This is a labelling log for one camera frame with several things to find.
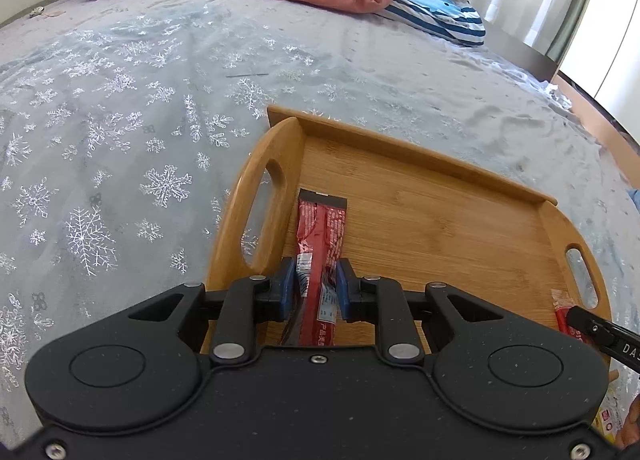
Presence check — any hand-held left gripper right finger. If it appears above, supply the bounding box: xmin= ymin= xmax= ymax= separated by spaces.
xmin=336 ymin=259 xmax=505 ymax=367

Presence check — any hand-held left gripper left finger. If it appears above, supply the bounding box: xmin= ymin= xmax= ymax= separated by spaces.
xmin=127 ymin=257 xmax=297 ymax=367

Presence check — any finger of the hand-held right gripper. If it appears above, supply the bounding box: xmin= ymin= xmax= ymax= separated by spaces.
xmin=567 ymin=307 xmax=640 ymax=368

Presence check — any long red snack packet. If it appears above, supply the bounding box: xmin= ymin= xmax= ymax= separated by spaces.
xmin=280 ymin=189 xmax=348 ymax=348

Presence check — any wooden tray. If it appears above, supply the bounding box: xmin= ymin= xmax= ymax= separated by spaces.
xmin=200 ymin=105 xmax=615 ymax=381

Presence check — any snowflake bedspread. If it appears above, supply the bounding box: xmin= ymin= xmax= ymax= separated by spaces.
xmin=0 ymin=0 xmax=640 ymax=441

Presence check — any blue striped pillow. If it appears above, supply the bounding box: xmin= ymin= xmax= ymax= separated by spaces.
xmin=372 ymin=0 xmax=487 ymax=48

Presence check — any dark brown headboard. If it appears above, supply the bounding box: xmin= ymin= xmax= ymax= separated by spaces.
xmin=484 ymin=24 xmax=562 ymax=82

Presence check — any green curtain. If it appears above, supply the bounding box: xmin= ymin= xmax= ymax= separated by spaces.
xmin=546 ymin=0 xmax=608 ymax=64

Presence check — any wooden bed frame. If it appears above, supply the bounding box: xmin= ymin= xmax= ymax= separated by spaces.
xmin=552 ymin=71 xmax=640 ymax=186

